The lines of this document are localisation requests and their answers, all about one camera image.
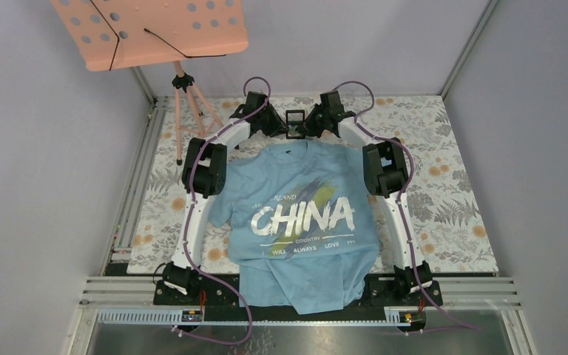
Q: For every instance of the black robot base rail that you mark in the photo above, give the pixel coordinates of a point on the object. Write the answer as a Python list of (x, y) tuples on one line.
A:
[(306, 291)]

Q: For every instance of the light blue printed t-shirt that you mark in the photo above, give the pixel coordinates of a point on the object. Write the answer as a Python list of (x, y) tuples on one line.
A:
[(303, 205)]

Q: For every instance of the black square brooch box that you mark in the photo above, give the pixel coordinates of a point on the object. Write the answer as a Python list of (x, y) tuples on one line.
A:
[(295, 119)]

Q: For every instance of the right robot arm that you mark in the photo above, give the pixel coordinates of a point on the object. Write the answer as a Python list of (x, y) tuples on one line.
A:
[(387, 169)]

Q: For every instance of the slotted white cable duct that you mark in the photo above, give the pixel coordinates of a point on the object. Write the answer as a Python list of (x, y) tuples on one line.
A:
[(279, 316)]

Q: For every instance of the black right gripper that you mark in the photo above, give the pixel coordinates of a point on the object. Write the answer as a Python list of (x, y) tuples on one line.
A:
[(309, 126)]

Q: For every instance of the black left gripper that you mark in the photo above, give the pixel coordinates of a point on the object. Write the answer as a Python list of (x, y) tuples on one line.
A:
[(277, 126)]

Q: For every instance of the pink music stand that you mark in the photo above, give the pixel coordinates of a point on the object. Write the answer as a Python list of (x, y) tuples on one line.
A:
[(119, 34)]

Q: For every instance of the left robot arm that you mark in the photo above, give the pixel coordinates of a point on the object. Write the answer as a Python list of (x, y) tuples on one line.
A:
[(203, 177)]

